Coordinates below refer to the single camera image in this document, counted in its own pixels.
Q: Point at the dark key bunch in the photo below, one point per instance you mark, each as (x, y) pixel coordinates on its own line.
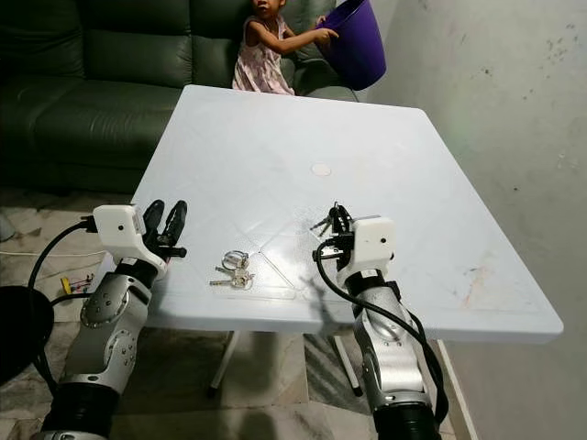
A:
(321, 223)

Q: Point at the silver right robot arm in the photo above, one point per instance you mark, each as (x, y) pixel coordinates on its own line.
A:
(385, 348)

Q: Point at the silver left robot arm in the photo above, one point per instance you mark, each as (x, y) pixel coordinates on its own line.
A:
(105, 321)

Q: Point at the round white table plug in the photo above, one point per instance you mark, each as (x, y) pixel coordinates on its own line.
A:
(320, 170)

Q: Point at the silver key bunch with rings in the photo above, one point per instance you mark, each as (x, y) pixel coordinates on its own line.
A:
(236, 267)

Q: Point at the white plastic table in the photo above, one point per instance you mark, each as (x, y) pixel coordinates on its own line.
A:
(293, 147)

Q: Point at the small colourful floor item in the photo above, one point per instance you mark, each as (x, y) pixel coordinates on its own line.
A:
(75, 284)

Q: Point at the white table leg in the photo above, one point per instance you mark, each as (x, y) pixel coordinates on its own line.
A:
(348, 367)
(224, 365)

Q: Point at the dark green leather sofa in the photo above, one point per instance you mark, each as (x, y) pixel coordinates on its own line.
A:
(83, 101)

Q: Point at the child in pink dress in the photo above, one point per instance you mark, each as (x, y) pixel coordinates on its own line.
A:
(261, 64)

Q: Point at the black round object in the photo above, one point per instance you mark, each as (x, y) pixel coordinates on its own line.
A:
(18, 330)

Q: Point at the purple plastic bucket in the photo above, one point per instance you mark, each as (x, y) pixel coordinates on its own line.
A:
(358, 41)

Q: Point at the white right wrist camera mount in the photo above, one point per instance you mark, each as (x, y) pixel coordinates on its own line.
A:
(371, 238)

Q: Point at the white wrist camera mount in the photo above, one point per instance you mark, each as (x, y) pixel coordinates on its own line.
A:
(117, 225)
(371, 238)

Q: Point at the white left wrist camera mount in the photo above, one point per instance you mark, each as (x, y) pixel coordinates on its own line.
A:
(117, 225)

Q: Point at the grey slanted post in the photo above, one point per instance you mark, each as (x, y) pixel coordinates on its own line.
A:
(5, 225)

